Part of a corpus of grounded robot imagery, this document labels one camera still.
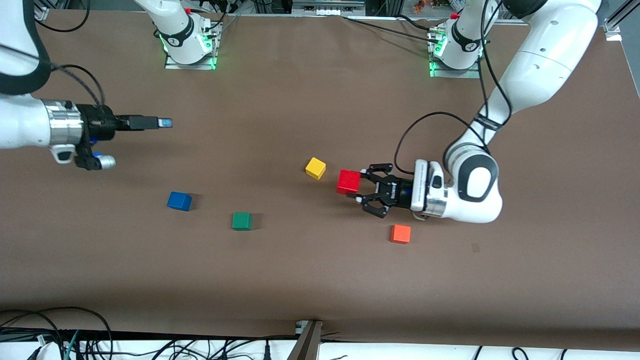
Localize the aluminium corner bracket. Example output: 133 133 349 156
602 18 624 42

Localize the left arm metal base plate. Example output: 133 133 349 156
428 27 483 80

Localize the yellow cube block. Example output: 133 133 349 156
305 157 327 181

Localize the aluminium profile bar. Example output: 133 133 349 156
287 320 324 360

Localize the green cable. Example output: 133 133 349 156
63 330 81 360

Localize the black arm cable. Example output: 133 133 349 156
49 63 107 121
394 0 514 174

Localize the black looped cable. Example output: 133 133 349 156
0 306 114 360

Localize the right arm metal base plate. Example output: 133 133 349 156
164 20 219 71

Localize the black base cable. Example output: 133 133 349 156
341 16 437 45
394 14 435 32

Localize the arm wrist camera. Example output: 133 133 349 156
50 144 117 172
410 158 432 212

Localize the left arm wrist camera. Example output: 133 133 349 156
410 158 432 212

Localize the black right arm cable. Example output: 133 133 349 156
49 63 107 121

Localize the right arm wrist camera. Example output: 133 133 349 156
50 144 117 172

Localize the grey power strip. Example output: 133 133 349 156
291 0 366 16

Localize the red cube block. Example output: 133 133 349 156
336 169 362 195

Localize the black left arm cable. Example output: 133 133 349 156
394 0 514 174

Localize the orange cube block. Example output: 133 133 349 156
390 224 412 245

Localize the blue cube block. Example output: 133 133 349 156
166 191 193 212

